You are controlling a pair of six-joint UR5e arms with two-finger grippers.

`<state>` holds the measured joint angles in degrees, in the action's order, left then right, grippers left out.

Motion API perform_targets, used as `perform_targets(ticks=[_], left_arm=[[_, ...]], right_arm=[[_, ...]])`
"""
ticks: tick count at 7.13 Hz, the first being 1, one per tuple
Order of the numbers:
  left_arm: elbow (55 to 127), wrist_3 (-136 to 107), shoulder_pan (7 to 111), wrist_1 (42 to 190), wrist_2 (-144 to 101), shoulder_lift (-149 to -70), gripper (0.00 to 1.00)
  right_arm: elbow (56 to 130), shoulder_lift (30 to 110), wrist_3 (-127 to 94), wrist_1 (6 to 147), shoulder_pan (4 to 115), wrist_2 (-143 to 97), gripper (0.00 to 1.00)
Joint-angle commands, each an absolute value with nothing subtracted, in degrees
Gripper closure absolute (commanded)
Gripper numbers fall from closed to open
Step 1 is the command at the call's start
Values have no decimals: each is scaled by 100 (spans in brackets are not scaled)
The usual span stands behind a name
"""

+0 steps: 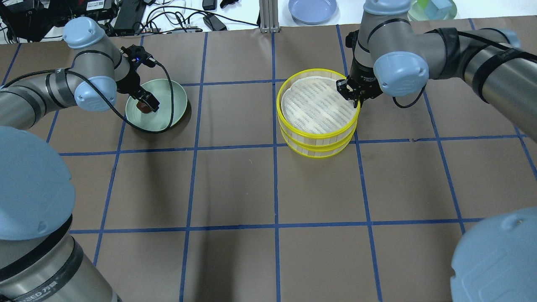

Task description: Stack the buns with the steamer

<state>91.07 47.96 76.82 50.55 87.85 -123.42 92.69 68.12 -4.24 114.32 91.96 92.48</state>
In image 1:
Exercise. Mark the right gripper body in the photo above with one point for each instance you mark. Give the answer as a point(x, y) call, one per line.
point(364, 79)

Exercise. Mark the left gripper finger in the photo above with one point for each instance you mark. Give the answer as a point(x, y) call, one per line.
point(141, 105)
point(152, 102)

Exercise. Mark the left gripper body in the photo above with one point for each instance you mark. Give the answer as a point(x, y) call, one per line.
point(132, 81)

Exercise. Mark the brown bun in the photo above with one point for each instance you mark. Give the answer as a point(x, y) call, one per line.
point(146, 111)

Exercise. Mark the yellow bamboo steamer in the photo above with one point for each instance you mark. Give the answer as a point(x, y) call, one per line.
point(300, 75)
point(317, 148)

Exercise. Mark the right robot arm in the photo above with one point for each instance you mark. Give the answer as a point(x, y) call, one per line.
point(495, 261)

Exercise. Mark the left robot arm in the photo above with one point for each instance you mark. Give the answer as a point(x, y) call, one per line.
point(40, 260)

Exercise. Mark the white steamer cloth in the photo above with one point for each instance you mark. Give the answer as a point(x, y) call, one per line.
point(313, 105)

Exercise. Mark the light green plate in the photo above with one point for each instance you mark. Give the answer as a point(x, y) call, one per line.
point(172, 101)

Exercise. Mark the blue plate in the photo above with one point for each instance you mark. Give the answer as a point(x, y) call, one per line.
point(312, 12)

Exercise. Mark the green glass bowl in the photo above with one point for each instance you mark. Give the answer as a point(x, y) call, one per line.
point(416, 13)

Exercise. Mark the black power adapter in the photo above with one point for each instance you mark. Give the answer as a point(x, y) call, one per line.
point(214, 23)

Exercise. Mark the green sponge block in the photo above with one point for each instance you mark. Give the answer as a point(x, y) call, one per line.
point(424, 4)

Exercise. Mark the blue sponge block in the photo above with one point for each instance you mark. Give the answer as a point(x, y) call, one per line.
point(438, 5)

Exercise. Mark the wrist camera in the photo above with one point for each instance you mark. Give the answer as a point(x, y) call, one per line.
point(137, 55)

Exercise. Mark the aluminium frame post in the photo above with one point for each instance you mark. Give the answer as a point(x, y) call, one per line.
point(269, 16)

